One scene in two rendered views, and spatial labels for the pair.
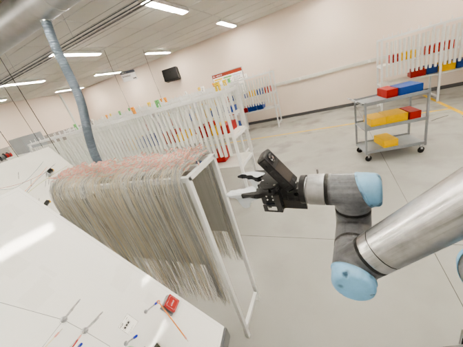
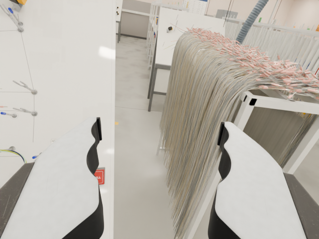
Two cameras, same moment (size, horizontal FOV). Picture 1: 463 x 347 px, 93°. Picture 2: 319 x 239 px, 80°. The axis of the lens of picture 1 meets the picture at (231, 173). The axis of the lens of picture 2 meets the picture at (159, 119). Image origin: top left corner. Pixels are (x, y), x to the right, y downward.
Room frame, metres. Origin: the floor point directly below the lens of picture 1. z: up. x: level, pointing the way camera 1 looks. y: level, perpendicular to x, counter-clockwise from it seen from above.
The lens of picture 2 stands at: (0.51, -0.08, 1.64)
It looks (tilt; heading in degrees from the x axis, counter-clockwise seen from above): 30 degrees down; 52
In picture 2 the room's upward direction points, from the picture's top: 11 degrees clockwise
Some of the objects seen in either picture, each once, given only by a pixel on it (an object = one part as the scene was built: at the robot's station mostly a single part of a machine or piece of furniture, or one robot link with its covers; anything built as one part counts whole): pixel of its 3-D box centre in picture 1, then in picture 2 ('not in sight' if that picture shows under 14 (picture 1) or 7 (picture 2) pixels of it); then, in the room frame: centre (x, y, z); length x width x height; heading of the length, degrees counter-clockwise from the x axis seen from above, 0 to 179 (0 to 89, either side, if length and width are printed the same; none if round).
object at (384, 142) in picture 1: (383, 122); not in sight; (3.38, -2.63, 0.54); 0.99 x 0.50 x 1.08; 74
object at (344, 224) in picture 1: (353, 229); not in sight; (0.40, -0.24, 1.46); 0.11 x 0.08 x 0.11; 146
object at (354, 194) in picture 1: (352, 190); not in sight; (0.42, -0.25, 1.56); 0.11 x 0.08 x 0.09; 57
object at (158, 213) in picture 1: (159, 242); (197, 139); (1.58, 0.75, 0.78); 1.39 x 0.45 x 1.56; 62
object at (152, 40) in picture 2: not in sight; (159, 33); (4.33, 5.83, 0.90); 5.24 x 0.59 x 1.79; 62
